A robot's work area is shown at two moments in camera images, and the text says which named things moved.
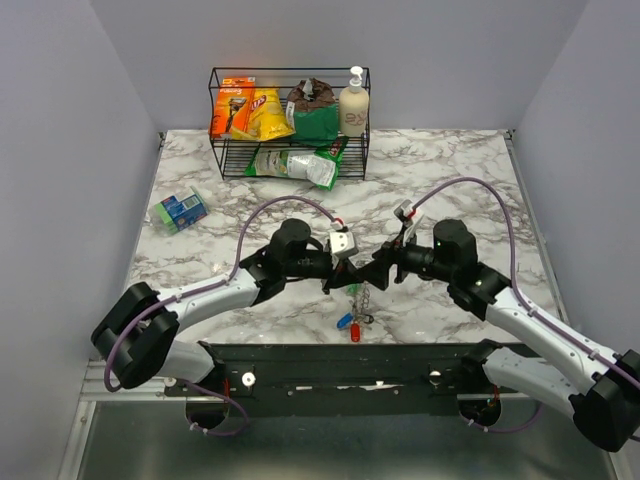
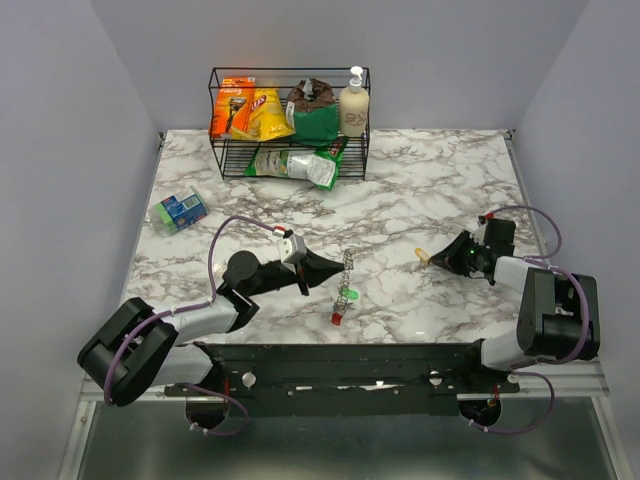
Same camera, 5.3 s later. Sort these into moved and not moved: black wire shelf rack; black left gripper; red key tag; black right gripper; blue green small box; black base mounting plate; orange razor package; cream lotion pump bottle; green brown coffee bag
Moved: black right gripper; black left gripper; red key tag
Not moved: orange razor package; blue green small box; black wire shelf rack; cream lotion pump bottle; green brown coffee bag; black base mounting plate
